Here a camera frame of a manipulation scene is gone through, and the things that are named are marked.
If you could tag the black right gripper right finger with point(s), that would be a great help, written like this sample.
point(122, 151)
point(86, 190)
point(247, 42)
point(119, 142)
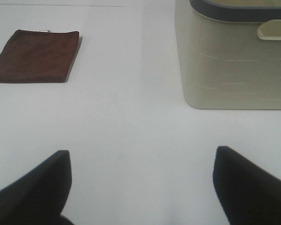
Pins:
point(248, 194)

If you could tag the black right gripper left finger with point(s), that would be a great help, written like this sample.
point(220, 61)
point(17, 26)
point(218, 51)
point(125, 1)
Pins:
point(38, 198)

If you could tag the brown towel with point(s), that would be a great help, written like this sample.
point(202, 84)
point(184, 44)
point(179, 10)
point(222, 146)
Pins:
point(38, 57)

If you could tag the beige storage bin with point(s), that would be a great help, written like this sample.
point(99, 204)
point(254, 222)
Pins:
point(229, 53)

